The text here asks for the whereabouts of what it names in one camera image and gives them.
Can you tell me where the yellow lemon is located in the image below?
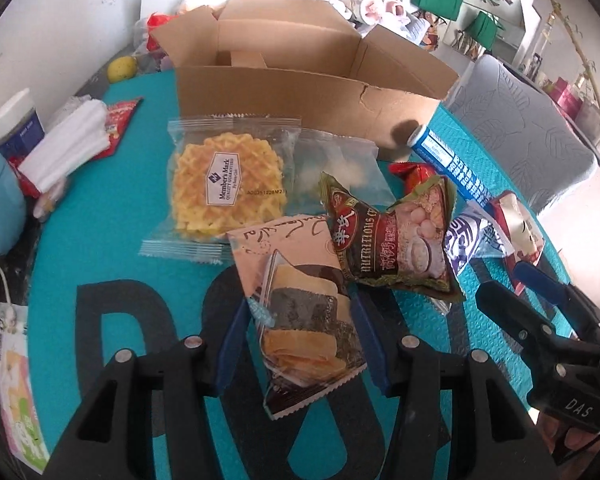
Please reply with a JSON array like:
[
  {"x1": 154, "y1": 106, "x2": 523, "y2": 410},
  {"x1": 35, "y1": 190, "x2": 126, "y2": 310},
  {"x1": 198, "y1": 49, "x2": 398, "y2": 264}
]
[{"x1": 106, "y1": 55, "x2": 137, "y2": 84}]

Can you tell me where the brown cardboard box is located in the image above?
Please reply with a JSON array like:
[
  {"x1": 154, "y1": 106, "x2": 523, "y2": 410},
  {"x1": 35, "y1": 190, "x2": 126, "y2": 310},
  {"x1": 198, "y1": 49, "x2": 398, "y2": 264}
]
[{"x1": 150, "y1": 0, "x2": 458, "y2": 151}]

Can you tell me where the grey leaf pattern chair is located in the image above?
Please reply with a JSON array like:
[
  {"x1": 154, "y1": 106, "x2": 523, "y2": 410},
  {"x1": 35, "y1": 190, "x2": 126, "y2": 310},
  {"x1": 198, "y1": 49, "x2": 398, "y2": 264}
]
[{"x1": 444, "y1": 55, "x2": 595, "y2": 214}]

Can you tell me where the red snack wrapper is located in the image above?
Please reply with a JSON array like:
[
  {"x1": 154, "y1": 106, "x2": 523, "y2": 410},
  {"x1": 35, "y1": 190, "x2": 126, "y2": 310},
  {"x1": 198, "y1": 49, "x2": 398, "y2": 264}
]
[{"x1": 93, "y1": 98, "x2": 144, "y2": 160}]

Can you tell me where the person right hand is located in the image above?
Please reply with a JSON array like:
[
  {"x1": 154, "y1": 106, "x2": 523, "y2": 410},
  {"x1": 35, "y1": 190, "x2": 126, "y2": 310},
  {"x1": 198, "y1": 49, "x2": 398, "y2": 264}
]
[{"x1": 536, "y1": 412, "x2": 600, "y2": 455}]

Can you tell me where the white red plum drink bag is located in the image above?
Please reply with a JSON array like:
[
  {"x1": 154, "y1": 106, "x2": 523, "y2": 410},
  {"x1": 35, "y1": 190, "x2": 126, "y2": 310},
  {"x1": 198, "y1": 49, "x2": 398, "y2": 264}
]
[{"x1": 490, "y1": 191, "x2": 545, "y2": 296}]

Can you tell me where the red candy packet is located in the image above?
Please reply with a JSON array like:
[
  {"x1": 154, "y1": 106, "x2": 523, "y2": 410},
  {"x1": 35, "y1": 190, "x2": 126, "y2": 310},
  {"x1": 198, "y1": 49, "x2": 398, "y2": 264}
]
[{"x1": 388, "y1": 162, "x2": 437, "y2": 195}]

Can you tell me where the white lid blue jar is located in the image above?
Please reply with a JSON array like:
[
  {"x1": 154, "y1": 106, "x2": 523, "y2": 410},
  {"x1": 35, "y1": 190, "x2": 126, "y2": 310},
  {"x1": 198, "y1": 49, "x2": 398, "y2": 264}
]
[{"x1": 0, "y1": 88, "x2": 45, "y2": 159}]

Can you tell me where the blue white snack packet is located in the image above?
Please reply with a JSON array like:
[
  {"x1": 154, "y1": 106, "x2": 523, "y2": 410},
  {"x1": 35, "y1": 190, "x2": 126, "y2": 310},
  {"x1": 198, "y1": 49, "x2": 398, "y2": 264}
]
[{"x1": 444, "y1": 200, "x2": 515, "y2": 276}]

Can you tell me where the white folded cloth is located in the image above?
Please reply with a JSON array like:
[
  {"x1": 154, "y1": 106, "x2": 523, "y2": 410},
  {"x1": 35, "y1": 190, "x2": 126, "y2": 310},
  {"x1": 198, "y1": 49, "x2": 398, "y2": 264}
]
[{"x1": 18, "y1": 100, "x2": 109, "y2": 194}]

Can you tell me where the seaweed roll snack packet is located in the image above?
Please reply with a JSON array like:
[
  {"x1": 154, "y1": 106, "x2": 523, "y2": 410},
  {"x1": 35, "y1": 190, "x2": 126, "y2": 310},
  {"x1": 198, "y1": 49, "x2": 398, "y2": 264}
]
[{"x1": 227, "y1": 214, "x2": 366, "y2": 419}]

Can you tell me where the colourful leaflet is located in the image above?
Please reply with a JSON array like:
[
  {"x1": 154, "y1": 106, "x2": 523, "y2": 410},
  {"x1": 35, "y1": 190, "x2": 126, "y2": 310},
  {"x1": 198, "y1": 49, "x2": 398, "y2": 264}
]
[{"x1": 0, "y1": 302, "x2": 50, "y2": 474}]

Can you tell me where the waffle cookie clear packet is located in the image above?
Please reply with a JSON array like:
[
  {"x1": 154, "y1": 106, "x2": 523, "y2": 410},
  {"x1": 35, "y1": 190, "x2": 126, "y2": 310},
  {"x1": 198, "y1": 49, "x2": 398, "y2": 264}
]
[{"x1": 140, "y1": 115, "x2": 301, "y2": 264}]

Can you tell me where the clear plastic bag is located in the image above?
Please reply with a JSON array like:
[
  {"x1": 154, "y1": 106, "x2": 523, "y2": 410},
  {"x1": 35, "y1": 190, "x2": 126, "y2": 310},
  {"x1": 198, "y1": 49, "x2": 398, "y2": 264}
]
[{"x1": 286, "y1": 129, "x2": 396, "y2": 216}]

